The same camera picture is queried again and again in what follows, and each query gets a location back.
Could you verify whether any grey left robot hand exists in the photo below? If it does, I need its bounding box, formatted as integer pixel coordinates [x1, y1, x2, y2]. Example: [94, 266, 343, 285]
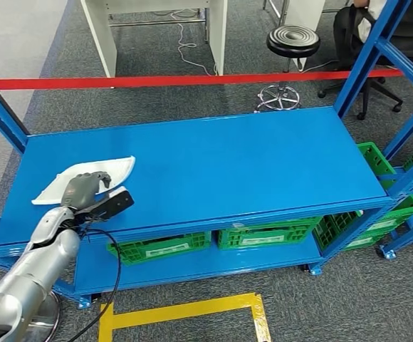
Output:
[60, 171, 112, 211]

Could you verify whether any white curved plastic part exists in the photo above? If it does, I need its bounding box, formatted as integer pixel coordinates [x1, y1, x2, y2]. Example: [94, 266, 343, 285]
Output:
[31, 155, 136, 206]

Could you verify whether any blue metal shelf rack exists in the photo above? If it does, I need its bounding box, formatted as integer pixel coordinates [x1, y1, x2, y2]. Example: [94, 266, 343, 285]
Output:
[375, 175, 413, 261]
[0, 0, 413, 310]

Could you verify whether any red barrier belt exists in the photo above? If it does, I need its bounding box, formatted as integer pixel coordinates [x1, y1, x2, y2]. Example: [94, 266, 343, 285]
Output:
[0, 67, 413, 91]

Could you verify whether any yellow floor tape square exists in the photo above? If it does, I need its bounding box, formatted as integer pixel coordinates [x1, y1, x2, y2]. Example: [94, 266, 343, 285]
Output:
[97, 292, 272, 342]

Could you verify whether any black round stool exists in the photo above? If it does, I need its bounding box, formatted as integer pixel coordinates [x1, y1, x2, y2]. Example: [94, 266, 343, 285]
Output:
[255, 24, 321, 113]

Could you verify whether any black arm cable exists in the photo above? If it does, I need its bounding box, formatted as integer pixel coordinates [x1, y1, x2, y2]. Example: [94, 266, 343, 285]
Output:
[67, 229, 122, 342]

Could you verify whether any white floor cable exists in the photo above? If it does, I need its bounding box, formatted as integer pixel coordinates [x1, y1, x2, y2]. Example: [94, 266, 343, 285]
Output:
[170, 9, 217, 76]

